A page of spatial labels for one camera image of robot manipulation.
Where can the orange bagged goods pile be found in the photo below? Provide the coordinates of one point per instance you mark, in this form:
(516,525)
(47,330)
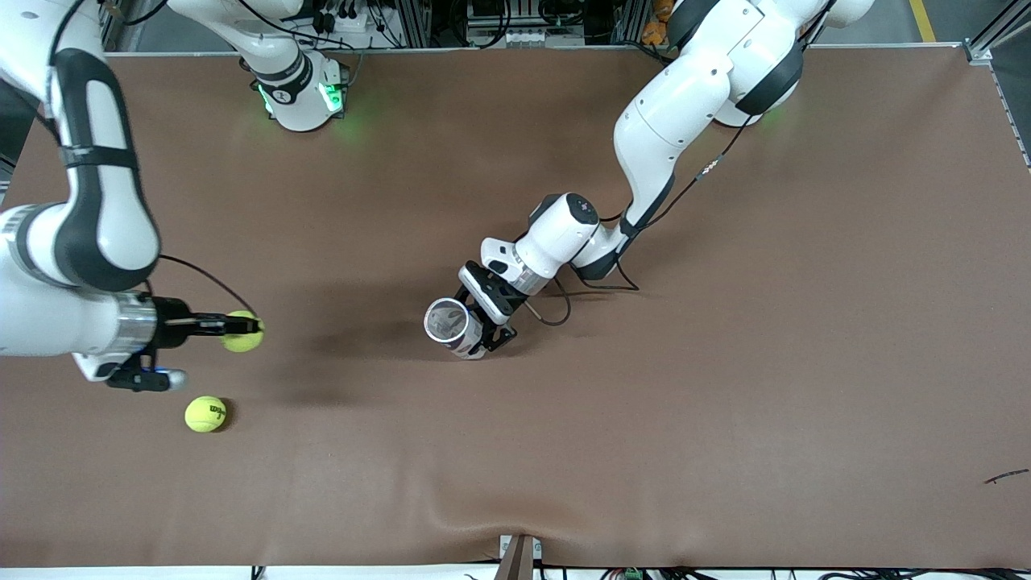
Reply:
(656,32)

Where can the brown mount bracket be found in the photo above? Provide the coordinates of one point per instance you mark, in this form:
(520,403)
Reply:
(519,560)

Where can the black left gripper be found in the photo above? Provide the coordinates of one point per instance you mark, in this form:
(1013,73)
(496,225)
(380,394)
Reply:
(497,325)

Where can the aluminium frame corner post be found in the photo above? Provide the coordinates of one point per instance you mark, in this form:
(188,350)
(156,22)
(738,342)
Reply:
(978,53)

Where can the clear blue-label tennis ball can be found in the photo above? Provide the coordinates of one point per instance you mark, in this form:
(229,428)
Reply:
(448,324)

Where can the white power strip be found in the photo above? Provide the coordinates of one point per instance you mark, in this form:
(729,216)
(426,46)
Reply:
(354,22)

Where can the yellow-green tennis ball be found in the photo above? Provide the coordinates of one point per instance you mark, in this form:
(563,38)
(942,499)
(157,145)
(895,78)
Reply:
(242,343)
(203,415)

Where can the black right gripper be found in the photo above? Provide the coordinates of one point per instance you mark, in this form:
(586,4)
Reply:
(171,320)

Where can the brown table cover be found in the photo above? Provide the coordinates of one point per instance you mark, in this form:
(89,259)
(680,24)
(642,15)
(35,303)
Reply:
(725,403)

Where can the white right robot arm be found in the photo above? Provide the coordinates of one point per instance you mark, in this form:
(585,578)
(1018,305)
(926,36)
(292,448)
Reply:
(97,209)

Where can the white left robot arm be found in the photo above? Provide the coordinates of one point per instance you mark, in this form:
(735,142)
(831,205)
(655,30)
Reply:
(668,121)

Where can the aluminium equipment rack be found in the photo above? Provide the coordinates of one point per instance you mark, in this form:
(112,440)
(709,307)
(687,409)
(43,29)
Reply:
(483,16)

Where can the green terminal connector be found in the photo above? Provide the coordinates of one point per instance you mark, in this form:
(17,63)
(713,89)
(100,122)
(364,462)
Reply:
(632,574)

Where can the aluminium frame strut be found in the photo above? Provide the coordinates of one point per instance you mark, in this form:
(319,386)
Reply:
(121,24)

